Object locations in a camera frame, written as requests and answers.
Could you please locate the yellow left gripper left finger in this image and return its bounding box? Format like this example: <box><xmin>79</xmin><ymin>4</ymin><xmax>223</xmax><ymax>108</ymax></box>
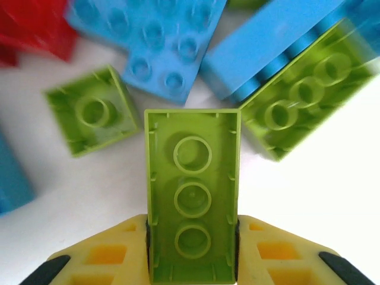
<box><xmin>19</xmin><ymin>213</ymin><xmax>149</xmax><ymax>285</ymax></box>

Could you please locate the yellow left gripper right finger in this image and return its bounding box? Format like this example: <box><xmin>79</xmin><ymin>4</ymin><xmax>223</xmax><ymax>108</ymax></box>
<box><xmin>236</xmin><ymin>215</ymin><xmax>376</xmax><ymax>285</ymax></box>

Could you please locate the long lime green lego brick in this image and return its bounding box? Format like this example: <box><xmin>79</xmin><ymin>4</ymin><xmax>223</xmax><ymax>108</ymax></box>
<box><xmin>239</xmin><ymin>17</ymin><xmax>380</xmax><ymax>163</ymax></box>
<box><xmin>144</xmin><ymin>108</ymin><xmax>241</xmax><ymax>283</ymax></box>

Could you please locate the small square green lego brick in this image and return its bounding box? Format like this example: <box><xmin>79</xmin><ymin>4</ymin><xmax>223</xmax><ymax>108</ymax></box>
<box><xmin>44</xmin><ymin>64</ymin><xmax>140</xmax><ymax>158</ymax></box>

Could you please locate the long narrow blue lego brick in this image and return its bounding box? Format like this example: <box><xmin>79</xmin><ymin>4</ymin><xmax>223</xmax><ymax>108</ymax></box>
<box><xmin>200</xmin><ymin>0</ymin><xmax>380</xmax><ymax>104</ymax></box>

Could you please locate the large red lego piece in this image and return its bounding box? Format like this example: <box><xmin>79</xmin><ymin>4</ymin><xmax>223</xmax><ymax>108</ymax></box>
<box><xmin>0</xmin><ymin>0</ymin><xmax>78</xmax><ymax>68</ymax></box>

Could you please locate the wide blue lego plate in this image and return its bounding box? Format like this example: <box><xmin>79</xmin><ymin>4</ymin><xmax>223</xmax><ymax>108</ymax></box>
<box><xmin>64</xmin><ymin>0</ymin><xmax>228</xmax><ymax>105</ymax></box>

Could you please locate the blue lego block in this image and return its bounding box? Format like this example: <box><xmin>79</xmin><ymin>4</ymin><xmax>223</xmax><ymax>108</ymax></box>
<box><xmin>0</xmin><ymin>130</ymin><xmax>36</xmax><ymax>217</ymax></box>

